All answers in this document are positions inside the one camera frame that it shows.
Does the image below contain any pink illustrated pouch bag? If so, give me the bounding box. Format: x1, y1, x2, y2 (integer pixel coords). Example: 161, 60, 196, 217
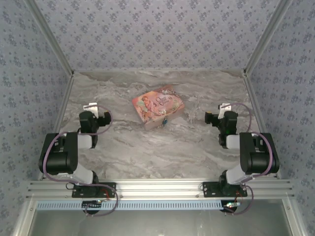
131, 84, 185, 131

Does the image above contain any left small circuit board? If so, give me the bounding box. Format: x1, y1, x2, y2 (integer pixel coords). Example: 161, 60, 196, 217
82, 200, 103, 209

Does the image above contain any small circuit board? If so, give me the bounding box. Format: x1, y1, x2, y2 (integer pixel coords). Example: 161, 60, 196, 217
221, 201, 241, 212
82, 200, 103, 209

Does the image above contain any right small circuit board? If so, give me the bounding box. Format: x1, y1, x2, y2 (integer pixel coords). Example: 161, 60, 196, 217
221, 201, 241, 212

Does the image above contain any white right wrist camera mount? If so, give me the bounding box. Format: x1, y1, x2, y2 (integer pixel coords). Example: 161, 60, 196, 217
217, 103, 232, 119

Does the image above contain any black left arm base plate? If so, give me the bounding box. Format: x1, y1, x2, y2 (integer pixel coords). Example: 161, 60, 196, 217
71, 182, 117, 198

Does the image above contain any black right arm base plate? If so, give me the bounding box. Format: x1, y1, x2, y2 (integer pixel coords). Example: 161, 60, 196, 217
202, 181, 248, 198

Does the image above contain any aluminium mounting rail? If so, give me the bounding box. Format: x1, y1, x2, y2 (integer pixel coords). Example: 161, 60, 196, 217
26, 179, 295, 200

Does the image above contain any aluminium frame post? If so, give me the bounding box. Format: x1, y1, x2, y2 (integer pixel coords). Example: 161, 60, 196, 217
24, 0, 75, 76
243, 0, 294, 74

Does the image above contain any white slotted cable duct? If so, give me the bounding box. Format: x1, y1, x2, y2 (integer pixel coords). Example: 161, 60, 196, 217
36, 200, 223, 211

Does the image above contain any aluminium lower frame leg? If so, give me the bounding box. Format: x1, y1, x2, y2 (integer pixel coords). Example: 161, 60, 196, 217
12, 199, 38, 236
282, 199, 306, 236

